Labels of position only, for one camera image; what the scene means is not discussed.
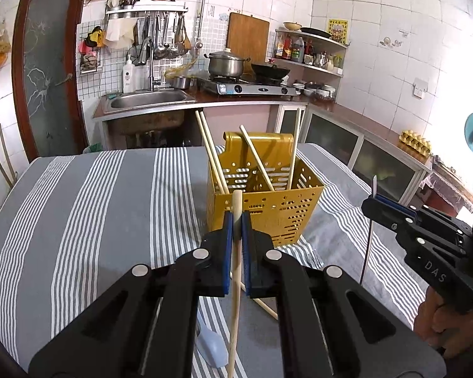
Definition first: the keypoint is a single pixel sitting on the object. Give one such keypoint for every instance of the black wok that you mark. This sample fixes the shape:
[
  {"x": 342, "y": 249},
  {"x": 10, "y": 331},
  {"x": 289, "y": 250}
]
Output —
[{"x": 269, "y": 73}]

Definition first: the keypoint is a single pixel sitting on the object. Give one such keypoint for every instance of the person's right hand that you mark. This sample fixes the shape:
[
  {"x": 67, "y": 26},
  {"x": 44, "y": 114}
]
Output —
[{"x": 440, "y": 325}]

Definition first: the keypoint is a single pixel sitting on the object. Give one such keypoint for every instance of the yellow perforated utensil holder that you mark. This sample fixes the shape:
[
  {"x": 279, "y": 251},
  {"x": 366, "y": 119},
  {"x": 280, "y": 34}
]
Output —
[{"x": 283, "y": 214}]

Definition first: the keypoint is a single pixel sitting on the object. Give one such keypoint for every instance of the white soap bottle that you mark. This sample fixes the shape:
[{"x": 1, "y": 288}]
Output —
[{"x": 128, "y": 76}]

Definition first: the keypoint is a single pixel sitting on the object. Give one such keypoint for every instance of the steel cooking pot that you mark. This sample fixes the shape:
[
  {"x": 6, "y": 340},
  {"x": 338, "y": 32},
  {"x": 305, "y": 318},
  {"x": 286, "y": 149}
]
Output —
[{"x": 225, "y": 64}]

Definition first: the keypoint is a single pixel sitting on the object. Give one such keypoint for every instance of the grey striped tablecloth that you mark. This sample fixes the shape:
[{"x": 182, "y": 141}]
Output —
[{"x": 73, "y": 225}]

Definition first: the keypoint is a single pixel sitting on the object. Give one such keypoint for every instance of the steel faucet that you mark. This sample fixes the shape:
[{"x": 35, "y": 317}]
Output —
[{"x": 146, "y": 58}]

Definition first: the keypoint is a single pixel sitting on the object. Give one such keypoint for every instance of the steel gas stove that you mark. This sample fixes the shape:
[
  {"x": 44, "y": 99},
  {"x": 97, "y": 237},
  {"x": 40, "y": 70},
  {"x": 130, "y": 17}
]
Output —
[{"x": 240, "y": 87}]

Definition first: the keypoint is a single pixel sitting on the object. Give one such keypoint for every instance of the wooden cutting board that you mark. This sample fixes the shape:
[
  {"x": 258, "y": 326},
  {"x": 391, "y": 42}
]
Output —
[{"x": 247, "y": 37}]

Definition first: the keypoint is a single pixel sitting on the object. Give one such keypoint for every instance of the steel utensil rack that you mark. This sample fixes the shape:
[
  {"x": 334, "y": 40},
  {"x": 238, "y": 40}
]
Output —
[{"x": 139, "y": 11}]

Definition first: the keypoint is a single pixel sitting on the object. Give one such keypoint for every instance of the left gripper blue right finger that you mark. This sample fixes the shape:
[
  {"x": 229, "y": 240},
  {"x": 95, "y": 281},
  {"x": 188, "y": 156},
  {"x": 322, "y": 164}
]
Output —
[{"x": 329, "y": 325}]

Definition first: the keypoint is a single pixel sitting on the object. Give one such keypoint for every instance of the dark brown glass door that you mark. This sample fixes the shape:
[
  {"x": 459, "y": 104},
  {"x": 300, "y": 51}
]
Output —
[{"x": 50, "y": 117}]

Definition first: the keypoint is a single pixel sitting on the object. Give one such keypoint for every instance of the yellow egg tray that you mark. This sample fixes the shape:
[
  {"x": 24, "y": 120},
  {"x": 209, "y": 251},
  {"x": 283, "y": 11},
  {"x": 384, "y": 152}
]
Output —
[{"x": 417, "y": 142}]

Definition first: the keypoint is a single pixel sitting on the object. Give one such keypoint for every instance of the yellow wall poster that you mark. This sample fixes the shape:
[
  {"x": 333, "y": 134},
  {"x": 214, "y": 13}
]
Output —
[{"x": 338, "y": 30}]

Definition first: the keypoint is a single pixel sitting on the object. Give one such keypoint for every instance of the dark metal spoon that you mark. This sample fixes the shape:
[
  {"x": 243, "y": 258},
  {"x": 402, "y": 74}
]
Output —
[{"x": 369, "y": 236}]

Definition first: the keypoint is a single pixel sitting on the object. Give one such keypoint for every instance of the steel sink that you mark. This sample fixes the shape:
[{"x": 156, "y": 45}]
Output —
[{"x": 146, "y": 99}]

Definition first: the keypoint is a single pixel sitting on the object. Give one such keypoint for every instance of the white corner shelf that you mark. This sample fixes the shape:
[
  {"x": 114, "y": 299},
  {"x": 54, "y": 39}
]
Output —
[{"x": 310, "y": 51}]

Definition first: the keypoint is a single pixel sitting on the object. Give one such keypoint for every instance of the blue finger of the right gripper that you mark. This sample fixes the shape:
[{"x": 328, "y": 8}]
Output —
[{"x": 391, "y": 215}]

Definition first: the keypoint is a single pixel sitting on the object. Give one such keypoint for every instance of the wooden chopstick crossed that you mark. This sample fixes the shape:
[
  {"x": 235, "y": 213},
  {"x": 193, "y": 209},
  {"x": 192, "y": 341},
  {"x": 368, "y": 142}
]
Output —
[
  {"x": 236, "y": 277},
  {"x": 264, "y": 306}
]

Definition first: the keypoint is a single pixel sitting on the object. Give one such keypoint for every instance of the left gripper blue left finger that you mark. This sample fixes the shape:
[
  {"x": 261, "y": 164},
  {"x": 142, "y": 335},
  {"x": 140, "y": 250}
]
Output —
[{"x": 144, "y": 325}]

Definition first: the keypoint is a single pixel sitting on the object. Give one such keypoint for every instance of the glass door counter cabinet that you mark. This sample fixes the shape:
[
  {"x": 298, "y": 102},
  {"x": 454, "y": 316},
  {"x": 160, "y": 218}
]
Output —
[{"x": 367, "y": 150}]

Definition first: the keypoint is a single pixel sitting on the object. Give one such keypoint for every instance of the light blue plastic spoon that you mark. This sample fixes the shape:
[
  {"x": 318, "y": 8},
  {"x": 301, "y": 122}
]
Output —
[{"x": 210, "y": 345}]

